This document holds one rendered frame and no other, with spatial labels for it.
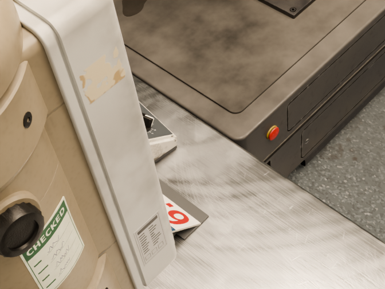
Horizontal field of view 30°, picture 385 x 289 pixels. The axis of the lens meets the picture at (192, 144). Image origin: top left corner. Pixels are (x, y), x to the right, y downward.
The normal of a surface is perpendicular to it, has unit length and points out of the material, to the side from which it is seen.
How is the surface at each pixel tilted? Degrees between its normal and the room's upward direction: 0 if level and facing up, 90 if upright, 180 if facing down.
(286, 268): 0
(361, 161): 0
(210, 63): 0
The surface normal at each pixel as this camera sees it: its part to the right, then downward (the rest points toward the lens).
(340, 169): -0.11, -0.62
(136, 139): 0.72, 0.50
